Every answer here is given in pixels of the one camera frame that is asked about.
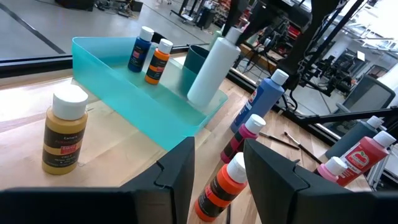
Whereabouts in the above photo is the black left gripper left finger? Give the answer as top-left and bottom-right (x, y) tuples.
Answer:
(119, 136), (197, 224)

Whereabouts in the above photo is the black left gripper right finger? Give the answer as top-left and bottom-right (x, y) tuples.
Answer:
(243, 138), (373, 224)

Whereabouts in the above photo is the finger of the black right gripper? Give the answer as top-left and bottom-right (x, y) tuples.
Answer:
(222, 0), (249, 35)
(238, 0), (282, 47)

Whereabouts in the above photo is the green large paint bottle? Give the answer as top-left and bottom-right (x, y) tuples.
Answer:
(208, 24), (225, 51)

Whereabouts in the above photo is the light pink small paint bottle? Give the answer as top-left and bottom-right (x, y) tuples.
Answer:
(313, 156), (348, 184)

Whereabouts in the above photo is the red-orange small paint bottle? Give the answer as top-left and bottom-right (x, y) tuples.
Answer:
(194, 151), (249, 223)

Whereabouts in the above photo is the white large paint bottle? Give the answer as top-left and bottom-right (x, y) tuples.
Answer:
(186, 26), (243, 108)

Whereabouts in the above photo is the magenta small paint bottle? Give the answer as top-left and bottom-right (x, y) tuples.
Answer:
(220, 113), (267, 164)

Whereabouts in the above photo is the blue large paint bottle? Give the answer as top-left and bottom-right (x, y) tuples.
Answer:
(229, 68), (290, 134)

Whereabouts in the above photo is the red large paint bottle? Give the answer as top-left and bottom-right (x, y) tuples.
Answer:
(335, 130), (397, 187)

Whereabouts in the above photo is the dark grey large paint bottle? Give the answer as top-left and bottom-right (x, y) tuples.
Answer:
(325, 115), (385, 159)

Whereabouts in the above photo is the blue small paint bottle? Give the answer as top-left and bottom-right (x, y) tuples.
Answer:
(127, 26), (155, 73)

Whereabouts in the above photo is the ochre small paint bottle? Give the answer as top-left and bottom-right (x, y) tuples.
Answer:
(41, 83), (90, 175)

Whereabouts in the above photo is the dark teal plastic cup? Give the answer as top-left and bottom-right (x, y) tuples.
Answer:
(182, 44), (211, 75)

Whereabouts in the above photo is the translucent teal plastic tray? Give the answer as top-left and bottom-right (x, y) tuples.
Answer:
(71, 36), (229, 152)

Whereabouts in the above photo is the grey office chair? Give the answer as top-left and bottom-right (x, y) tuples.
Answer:
(335, 74), (397, 125)

